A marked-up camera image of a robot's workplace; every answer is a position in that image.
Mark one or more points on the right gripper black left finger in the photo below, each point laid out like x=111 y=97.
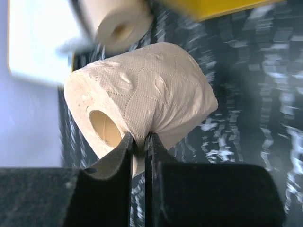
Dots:
x=98 y=196

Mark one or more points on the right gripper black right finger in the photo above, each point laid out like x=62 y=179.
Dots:
x=181 y=194

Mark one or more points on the brown roll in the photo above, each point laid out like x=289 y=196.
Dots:
x=116 y=24
x=159 y=88

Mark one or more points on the yellow shelf unit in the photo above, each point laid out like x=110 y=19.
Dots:
x=200 y=10

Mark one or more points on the small whiteboard wooden frame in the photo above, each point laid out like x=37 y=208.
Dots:
x=43 y=35

